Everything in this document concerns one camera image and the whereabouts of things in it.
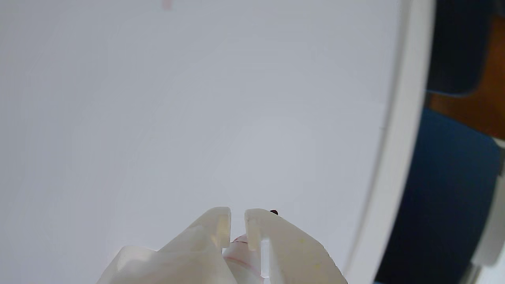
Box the white whiteboard with aluminium frame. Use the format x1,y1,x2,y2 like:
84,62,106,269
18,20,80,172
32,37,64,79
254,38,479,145
0,0,409,284

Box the brown wooden door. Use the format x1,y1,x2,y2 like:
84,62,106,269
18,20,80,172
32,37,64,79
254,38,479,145
428,10,505,140

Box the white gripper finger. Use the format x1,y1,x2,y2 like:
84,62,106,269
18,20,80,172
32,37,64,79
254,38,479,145
97,207,238,284
244,208,348,284

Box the blue chair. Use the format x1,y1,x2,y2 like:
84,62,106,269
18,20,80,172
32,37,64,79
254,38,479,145
373,106,502,284

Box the red whiteboard marker pen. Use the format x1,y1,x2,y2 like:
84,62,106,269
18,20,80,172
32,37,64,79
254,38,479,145
223,209,279,284

